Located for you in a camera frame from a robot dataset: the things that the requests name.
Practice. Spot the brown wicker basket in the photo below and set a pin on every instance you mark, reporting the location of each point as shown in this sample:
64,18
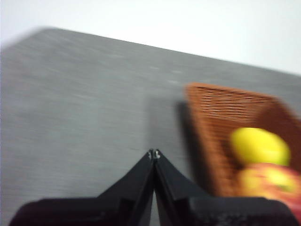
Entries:
216,122

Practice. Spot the red apple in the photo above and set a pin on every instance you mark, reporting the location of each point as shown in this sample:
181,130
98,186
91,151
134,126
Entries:
265,181

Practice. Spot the yellow lemon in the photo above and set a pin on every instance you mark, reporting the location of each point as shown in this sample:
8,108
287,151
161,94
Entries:
258,146

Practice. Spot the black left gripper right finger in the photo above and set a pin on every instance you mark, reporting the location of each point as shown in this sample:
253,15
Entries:
188,207

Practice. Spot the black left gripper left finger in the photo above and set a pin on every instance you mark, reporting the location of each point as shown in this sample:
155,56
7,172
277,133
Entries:
127,200

